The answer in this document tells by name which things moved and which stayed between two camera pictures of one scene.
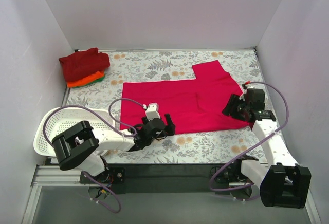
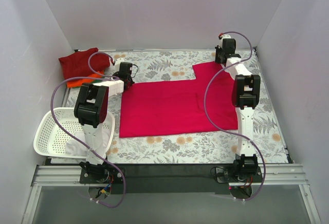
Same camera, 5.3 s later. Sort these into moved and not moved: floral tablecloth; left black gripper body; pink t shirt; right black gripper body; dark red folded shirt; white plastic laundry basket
Moved: left black gripper body; right black gripper body
Not moved: pink t shirt; white plastic laundry basket; floral tablecloth; dark red folded shirt
